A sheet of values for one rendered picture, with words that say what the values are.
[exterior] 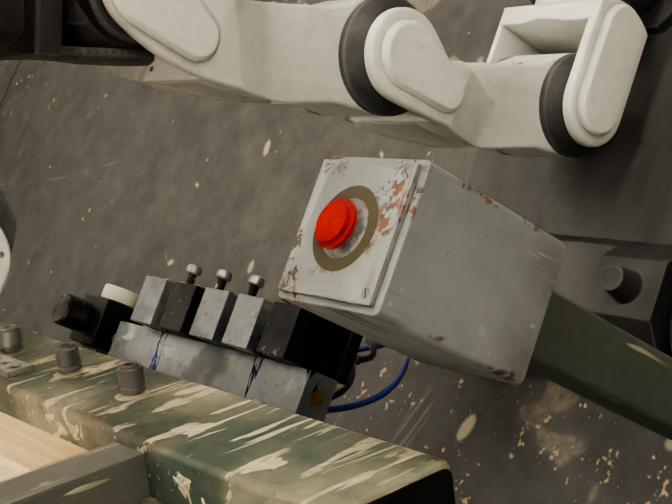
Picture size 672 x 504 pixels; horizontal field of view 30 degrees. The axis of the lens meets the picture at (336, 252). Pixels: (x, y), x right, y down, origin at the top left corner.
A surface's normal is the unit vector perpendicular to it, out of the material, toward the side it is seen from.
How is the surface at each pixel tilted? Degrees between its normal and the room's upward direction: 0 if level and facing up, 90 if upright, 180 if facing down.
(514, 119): 90
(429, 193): 90
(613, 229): 0
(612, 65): 90
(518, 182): 0
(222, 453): 56
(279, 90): 90
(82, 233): 0
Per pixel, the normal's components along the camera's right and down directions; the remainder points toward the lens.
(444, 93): 0.63, 0.08
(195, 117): -0.71, -0.36
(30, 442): -0.12, -0.97
